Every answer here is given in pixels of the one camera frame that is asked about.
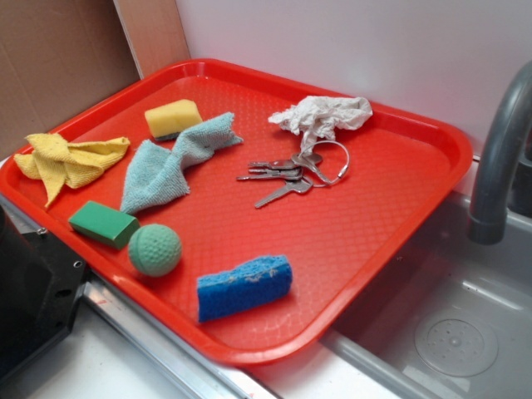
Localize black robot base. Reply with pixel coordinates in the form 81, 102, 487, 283
1, 210, 88, 383

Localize crumpled white paper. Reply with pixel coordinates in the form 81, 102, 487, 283
268, 96, 373, 155

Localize red plastic tray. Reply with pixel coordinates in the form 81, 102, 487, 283
1, 59, 472, 366

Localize silver key bunch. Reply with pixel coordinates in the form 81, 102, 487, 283
236, 140, 352, 209

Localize blue sponge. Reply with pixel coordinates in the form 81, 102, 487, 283
197, 255, 293, 323

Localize light blue cloth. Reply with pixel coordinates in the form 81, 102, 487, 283
120, 112, 243, 215

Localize green dimpled ball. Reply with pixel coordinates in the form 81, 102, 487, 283
128, 224, 182, 278

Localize yellow sponge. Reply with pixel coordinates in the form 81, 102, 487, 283
144, 99, 203, 140

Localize green block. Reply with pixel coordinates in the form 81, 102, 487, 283
68, 201, 140, 249

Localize yellow cloth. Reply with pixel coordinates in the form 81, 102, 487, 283
13, 133, 131, 207

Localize grey faucet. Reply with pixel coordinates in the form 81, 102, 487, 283
467, 62, 531, 245

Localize grey toy sink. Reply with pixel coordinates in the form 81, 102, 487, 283
323, 174, 531, 398

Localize brown cardboard panel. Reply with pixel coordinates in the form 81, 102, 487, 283
1, 1, 190, 158

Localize silver metal rail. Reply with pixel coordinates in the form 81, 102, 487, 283
0, 195, 267, 399

